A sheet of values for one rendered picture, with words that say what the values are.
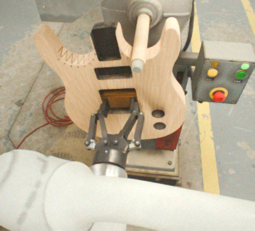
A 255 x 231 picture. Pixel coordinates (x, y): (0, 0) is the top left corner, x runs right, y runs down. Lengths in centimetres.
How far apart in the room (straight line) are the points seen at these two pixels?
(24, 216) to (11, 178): 5
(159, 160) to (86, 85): 92
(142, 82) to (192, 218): 39
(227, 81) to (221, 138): 119
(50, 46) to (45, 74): 188
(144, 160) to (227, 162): 69
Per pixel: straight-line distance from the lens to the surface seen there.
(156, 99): 67
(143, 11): 69
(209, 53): 83
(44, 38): 61
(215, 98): 89
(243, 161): 199
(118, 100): 68
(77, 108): 74
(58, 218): 35
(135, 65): 53
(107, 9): 73
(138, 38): 60
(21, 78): 253
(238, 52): 86
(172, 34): 54
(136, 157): 149
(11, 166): 36
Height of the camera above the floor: 161
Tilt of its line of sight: 49 degrees down
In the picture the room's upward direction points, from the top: straight up
